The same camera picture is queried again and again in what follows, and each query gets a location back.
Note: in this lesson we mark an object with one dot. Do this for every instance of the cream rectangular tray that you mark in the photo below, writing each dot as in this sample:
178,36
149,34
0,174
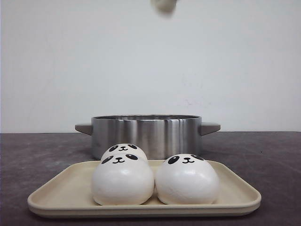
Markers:
68,195

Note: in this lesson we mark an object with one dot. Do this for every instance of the stainless steel steamer pot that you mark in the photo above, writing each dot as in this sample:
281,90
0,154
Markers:
158,135

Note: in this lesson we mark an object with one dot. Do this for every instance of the panda bun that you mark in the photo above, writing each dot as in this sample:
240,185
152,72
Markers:
125,148
186,179
122,179
164,8

